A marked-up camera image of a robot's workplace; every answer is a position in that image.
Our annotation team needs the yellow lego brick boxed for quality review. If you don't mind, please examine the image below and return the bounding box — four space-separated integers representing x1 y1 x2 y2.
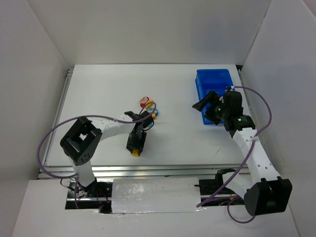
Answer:
145 100 155 110
131 149 140 157

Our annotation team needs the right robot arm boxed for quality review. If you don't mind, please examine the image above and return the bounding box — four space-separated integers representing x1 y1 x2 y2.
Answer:
192 89 292 217

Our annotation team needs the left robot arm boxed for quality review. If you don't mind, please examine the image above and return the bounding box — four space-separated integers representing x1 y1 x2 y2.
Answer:
60 111 154 196

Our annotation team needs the blue divided plastic bin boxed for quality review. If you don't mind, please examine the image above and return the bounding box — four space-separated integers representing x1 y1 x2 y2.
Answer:
192 69 233 125

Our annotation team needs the teal printed round lego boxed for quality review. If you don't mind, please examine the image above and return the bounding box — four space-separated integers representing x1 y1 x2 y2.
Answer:
147 108 158 117

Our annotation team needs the red flower lego piece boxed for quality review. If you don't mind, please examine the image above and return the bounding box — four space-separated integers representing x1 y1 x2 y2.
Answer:
139 96 150 108

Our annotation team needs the white foil tape panel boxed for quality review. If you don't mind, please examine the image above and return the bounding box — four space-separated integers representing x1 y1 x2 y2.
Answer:
112 177 203 214

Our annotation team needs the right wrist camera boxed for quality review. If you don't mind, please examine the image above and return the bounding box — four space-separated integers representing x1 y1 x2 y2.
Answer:
225 86 235 92

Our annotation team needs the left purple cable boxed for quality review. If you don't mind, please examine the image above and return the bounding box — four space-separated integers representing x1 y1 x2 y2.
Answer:
37 101 158 209

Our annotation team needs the aluminium front rail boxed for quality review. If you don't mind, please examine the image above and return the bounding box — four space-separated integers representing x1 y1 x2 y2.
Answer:
37 165 250 180

